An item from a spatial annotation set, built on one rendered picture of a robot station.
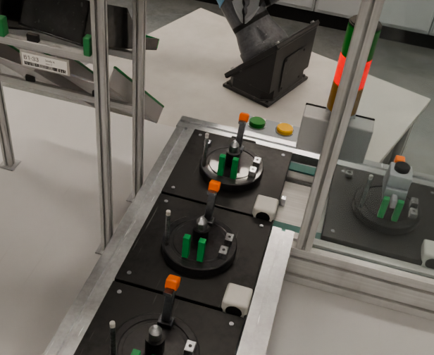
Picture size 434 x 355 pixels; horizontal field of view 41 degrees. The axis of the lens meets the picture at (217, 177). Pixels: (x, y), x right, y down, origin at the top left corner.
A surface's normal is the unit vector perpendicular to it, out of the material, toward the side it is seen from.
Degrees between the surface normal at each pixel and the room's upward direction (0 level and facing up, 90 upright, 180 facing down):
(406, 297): 90
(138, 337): 0
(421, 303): 90
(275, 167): 0
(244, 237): 0
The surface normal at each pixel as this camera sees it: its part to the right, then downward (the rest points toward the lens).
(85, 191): 0.10, -0.76
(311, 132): -0.26, 0.61
